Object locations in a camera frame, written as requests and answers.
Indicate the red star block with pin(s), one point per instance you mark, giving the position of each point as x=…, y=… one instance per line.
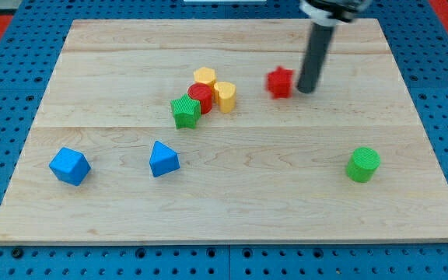
x=279, y=83

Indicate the green star block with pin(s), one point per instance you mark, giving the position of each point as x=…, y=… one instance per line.
x=186, y=112

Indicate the yellow hexagon block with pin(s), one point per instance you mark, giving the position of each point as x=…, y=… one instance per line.
x=205, y=76

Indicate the yellow heart block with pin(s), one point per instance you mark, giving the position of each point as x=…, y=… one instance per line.
x=225, y=96

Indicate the red cylinder block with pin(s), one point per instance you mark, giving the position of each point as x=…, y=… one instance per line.
x=202, y=93

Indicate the blue triangle block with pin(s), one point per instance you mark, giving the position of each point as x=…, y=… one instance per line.
x=163, y=159

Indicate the light wooden board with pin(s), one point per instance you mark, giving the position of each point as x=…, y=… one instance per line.
x=268, y=172

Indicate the green cylinder block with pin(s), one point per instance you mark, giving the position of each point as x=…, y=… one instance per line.
x=362, y=164

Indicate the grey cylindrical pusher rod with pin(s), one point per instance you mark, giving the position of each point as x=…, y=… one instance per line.
x=316, y=50

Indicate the blue cube block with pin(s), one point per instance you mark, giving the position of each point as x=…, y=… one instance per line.
x=70, y=166

